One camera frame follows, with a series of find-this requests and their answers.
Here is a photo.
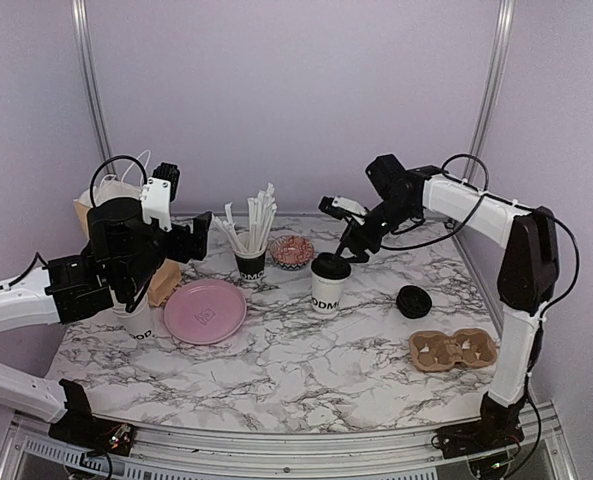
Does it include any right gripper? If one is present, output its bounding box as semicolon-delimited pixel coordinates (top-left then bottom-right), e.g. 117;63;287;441
333;196;419;264

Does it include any white paper coffee cup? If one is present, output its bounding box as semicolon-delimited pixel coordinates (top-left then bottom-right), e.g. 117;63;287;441
311;273;346;315

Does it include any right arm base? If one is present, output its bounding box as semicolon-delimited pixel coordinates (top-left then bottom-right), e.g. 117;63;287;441
431;394;526;459

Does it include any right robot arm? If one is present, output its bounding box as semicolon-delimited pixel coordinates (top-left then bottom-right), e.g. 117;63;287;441
319;154;577;448

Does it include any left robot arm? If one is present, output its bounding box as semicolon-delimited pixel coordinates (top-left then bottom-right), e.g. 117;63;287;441
0;163;212;445

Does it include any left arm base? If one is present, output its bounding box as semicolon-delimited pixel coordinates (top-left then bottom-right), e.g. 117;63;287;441
48;379;136;457

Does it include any brown paper bag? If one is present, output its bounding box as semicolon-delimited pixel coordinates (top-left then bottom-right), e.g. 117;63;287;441
73;162;181;307

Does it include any red patterned bowl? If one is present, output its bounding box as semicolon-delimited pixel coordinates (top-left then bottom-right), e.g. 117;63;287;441
269;235;315;271

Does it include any pink plate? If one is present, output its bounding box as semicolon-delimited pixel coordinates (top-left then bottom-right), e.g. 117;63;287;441
163;279;247;345

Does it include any black cup holding straws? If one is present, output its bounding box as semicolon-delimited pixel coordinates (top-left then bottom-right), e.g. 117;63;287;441
234;250;266;282

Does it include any stack of white paper cups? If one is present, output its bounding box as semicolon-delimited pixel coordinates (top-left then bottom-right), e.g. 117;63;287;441
112;295;155;341

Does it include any cardboard cup carrier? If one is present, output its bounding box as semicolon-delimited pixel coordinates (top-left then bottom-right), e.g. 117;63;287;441
408;328;498;373

